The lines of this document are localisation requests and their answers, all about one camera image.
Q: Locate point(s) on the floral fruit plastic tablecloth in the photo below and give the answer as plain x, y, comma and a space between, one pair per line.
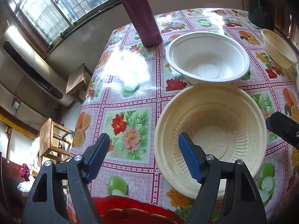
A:
131, 85

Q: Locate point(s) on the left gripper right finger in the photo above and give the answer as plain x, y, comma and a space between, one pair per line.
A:
242, 202

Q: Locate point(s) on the maroon thermos bottle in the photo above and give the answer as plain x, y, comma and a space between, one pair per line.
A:
142, 17

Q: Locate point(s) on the white plastic bag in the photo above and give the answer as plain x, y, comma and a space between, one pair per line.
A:
25, 187

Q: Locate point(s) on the black electric kettle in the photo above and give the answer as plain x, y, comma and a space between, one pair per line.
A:
262, 13

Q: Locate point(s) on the white standing air conditioner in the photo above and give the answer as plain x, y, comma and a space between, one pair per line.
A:
34, 66

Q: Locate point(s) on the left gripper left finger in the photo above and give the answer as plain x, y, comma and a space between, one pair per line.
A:
45, 202

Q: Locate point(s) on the white disposable bowl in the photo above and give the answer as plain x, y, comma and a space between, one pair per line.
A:
205, 57

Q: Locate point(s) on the barred window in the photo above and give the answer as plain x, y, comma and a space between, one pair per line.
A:
47, 22

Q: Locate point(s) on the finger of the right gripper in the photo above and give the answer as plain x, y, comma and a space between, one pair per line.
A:
284, 127

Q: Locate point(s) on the small wooden stool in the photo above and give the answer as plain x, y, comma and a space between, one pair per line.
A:
78, 80

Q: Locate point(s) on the small beige ribbed bowl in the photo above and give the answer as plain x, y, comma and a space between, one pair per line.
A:
278, 49

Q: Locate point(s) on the red cushion chair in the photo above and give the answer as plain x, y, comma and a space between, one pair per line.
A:
119, 209

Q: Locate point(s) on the light wooden stool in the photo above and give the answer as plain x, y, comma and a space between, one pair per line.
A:
55, 142

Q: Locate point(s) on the large beige ribbed bowl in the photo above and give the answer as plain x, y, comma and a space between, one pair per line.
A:
222, 119

